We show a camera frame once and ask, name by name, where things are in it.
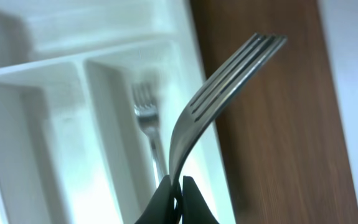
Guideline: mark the steel fork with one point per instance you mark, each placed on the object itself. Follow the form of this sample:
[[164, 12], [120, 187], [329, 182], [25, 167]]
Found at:
[[216, 93], [146, 110]]

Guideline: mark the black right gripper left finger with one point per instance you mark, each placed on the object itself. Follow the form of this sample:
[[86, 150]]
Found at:
[[160, 209]]

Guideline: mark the white plastic cutlery tray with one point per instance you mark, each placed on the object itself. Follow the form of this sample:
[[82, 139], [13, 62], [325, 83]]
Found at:
[[71, 150]]

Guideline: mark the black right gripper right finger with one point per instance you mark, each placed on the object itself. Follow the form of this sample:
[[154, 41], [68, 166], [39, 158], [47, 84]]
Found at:
[[195, 209]]

